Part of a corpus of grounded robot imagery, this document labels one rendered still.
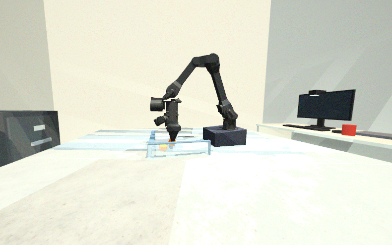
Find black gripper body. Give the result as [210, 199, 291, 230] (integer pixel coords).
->
[165, 112, 181, 131]

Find clear low walls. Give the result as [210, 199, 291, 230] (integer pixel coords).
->
[148, 142, 210, 161]

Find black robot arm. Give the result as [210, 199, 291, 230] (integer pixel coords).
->
[150, 53, 238, 131]

